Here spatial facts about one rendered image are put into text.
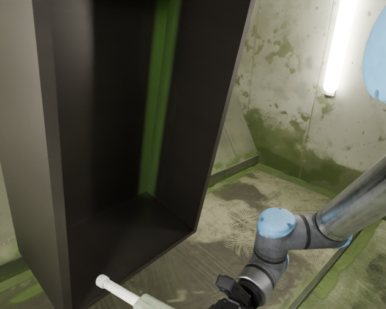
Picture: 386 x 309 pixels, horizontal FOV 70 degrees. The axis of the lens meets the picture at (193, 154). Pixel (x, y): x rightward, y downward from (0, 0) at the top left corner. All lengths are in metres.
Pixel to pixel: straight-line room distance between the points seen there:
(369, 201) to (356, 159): 1.91
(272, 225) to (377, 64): 0.49
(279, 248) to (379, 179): 0.31
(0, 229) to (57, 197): 1.17
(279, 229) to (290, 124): 2.01
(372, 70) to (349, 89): 2.10
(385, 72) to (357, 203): 0.36
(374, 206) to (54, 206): 0.64
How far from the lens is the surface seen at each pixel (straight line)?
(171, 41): 1.12
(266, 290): 0.78
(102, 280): 0.88
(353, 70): 2.44
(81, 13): 0.94
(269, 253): 0.78
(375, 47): 0.35
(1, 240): 1.82
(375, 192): 0.60
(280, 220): 0.75
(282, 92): 2.68
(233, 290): 0.67
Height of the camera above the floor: 1.27
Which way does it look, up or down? 23 degrees down
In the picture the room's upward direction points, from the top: 1 degrees clockwise
